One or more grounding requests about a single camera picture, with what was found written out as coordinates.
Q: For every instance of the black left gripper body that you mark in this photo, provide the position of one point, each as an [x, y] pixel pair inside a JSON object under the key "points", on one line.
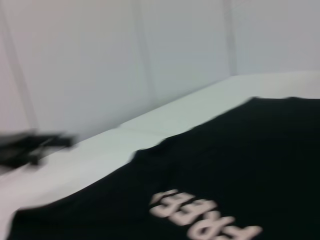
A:
{"points": [[15, 147]]}

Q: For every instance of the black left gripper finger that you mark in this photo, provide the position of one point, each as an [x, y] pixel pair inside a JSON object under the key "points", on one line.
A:
{"points": [[58, 140], [37, 157]]}

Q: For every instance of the black shirt with FREE print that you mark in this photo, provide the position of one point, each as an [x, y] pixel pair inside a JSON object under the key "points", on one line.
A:
{"points": [[225, 162]]}

